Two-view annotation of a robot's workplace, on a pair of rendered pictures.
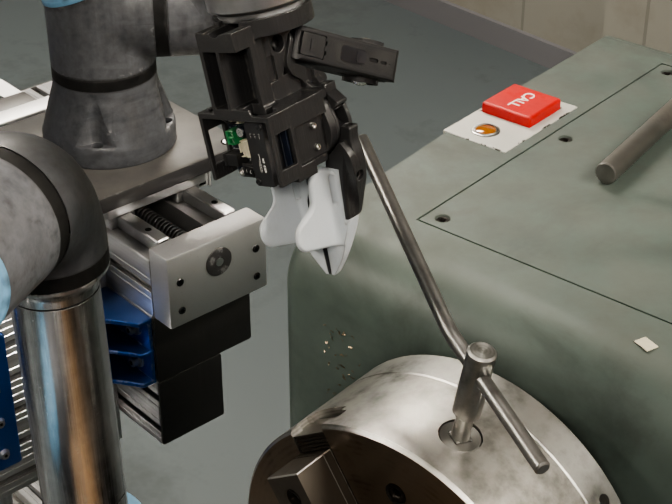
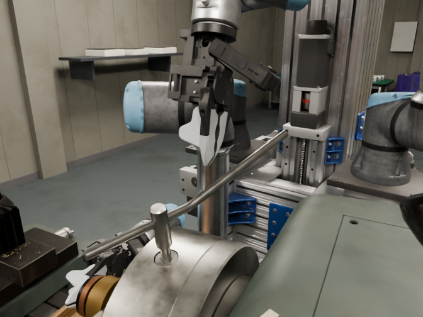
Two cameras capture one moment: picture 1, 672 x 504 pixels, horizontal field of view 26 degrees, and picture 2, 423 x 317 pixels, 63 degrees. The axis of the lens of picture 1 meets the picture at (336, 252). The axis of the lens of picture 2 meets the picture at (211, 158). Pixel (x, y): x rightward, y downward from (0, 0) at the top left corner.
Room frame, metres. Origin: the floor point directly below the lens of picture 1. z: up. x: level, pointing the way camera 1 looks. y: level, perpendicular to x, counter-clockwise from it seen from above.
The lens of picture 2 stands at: (0.83, -0.51, 1.52)
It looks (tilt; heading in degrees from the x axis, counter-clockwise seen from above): 19 degrees down; 77
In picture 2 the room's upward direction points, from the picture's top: straight up
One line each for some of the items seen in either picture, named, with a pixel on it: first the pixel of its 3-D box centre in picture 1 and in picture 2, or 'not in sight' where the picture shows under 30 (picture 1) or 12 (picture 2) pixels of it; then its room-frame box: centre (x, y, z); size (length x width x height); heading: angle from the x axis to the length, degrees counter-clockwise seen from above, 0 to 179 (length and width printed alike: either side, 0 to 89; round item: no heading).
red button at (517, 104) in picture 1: (521, 108); not in sight; (1.37, -0.19, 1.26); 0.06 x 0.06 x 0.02; 50
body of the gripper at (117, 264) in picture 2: not in sight; (117, 256); (0.77, 0.15, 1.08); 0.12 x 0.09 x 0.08; 49
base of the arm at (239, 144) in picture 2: not in sight; (229, 131); (1.16, 0.63, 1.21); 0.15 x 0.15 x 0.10
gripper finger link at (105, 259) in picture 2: not in sight; (104, 266); (0.75, 0.09, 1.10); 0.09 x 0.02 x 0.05; 49
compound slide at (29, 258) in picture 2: not in sight; (12, 255); (0.50, 0.35, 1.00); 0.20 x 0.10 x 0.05; 140
